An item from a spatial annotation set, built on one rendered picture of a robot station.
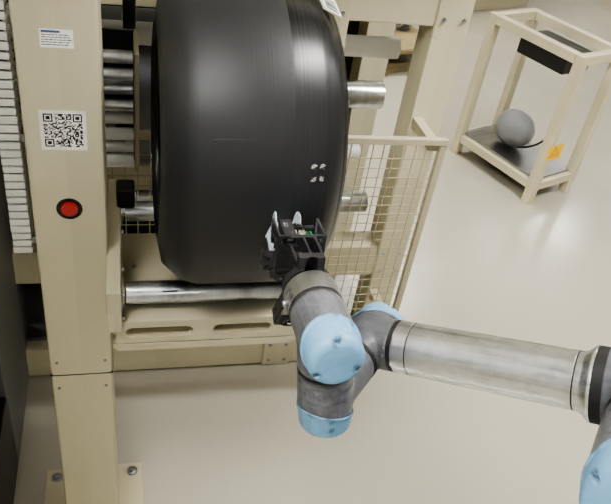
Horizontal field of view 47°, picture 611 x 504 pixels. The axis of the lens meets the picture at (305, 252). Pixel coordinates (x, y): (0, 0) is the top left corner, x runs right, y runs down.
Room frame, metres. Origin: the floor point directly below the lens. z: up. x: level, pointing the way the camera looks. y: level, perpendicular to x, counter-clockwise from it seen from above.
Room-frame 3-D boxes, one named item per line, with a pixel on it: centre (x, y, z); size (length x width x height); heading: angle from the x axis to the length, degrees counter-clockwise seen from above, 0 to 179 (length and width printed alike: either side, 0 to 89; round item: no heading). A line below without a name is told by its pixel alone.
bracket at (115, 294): (1.13, 0.39, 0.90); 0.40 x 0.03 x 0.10; 18
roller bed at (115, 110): (1.48, 0.55, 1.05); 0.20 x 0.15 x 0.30; 108
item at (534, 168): (3.53, -1.04, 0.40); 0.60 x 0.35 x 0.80; 39
